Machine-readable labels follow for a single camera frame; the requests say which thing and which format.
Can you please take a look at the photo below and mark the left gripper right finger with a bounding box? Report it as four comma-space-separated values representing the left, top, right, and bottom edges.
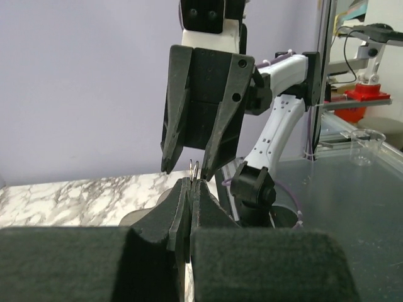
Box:
190, 181, 361, 301

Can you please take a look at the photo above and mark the red robot base background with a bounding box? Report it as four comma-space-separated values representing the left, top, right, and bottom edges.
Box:
343, 56, 393, 122

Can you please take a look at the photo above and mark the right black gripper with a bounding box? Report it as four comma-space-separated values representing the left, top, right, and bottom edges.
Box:
161, 1, 271, 181

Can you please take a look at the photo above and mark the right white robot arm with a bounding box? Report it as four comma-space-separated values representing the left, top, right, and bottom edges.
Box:
161, 1, 321, 227

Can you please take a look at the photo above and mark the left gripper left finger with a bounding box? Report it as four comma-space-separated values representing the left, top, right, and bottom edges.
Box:
1, 178, 191, 301

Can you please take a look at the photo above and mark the small metal key ring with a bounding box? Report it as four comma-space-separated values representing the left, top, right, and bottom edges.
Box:
188, 159, 201, 183

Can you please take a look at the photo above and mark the clear plastic cup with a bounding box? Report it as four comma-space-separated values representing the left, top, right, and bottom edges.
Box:
350, 129, 386, 167

